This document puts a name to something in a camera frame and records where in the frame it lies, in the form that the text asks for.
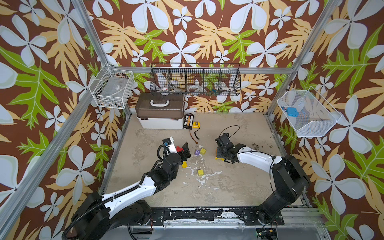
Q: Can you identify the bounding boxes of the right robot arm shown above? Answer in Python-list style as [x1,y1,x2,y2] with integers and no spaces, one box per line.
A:
[215,133,311,225]

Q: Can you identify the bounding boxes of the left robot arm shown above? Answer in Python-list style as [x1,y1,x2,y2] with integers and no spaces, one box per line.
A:
[62,138,191,240]

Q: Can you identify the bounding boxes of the yellow tape measure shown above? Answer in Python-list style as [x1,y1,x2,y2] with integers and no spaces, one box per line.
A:
[192,122,201,129]

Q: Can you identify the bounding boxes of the black charging board yellow connectors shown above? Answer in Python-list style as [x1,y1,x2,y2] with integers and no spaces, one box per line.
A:
[183,113,194,130]

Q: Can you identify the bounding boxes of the brown lid white toolbox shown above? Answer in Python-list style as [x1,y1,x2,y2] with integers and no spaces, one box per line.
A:
[135,93,184,130]

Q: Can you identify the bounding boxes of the blue object in basket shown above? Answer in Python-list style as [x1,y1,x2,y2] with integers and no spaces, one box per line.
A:
[286,107,300,118]

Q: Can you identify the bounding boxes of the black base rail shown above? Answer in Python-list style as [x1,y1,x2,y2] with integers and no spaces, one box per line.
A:
[146,206,285,226]

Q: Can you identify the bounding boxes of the black wire wall basket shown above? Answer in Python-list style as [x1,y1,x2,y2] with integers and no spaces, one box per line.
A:
[149,63,242,96]

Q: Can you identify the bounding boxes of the white wire basket right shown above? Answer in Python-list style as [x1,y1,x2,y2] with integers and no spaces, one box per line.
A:
[278,87,342,138]

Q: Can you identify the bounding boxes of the white wire basket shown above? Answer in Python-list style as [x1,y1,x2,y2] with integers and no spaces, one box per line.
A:
[278,87,342,138]
[90,64,135,110]

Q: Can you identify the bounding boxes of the white wire basket left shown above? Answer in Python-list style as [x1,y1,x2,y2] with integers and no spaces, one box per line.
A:
[90,64,135,110]

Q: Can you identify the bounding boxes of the aluminium corner frame post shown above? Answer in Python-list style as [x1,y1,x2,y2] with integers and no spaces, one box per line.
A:
[266,0,342,117]

